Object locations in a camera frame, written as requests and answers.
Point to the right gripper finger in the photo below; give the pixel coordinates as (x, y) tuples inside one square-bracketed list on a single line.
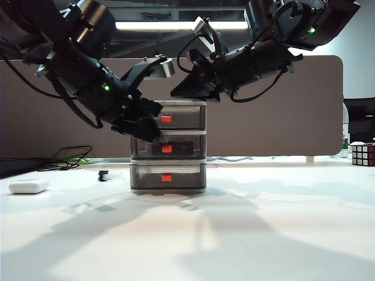
[(196, 87), (213, 96)]

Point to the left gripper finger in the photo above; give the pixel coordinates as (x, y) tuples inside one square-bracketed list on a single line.
[(140, 128), (150, 108)]

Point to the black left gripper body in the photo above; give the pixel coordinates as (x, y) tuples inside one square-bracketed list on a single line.
[(127, 102)]

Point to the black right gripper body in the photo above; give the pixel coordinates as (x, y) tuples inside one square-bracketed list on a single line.
[(225, 70)]

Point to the white drawer cabinet frame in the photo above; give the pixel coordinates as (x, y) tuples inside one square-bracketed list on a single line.
[(187, 103)]

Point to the purple white napkin pack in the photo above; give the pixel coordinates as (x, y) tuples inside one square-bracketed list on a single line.
[(27, 187)]

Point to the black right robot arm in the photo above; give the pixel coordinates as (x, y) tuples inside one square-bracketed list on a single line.
[(293, 35)]

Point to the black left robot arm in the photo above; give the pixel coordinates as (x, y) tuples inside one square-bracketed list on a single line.
[(73, 67)]

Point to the small black clip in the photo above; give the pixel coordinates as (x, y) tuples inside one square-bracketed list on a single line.
[(102, 176)]

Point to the long ceiling light strip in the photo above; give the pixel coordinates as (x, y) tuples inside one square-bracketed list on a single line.
[(175, 25)]

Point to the brown desk partition panel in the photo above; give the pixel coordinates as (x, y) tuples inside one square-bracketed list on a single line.
[(278, 131)]

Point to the black flat pad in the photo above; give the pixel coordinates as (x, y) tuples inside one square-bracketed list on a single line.
[(17, 169)]

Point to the clear plastic bottle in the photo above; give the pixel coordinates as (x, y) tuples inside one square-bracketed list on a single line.
[(346, 128)]

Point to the black monitor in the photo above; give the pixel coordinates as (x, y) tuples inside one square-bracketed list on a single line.
[(361, 120)]

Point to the Rubik's cube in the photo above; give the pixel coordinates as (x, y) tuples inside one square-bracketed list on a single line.
[(363, 154)]

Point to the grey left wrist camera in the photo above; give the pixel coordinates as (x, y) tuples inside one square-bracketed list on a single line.
[(167, 68)]

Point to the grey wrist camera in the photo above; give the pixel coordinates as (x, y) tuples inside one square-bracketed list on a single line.
[(203, 29), (167, 68)]

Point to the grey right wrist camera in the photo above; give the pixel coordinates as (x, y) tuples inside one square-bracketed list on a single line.
[(203, 29)]

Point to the white partition bracket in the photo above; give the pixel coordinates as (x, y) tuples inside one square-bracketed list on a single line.
[(309, 159)]

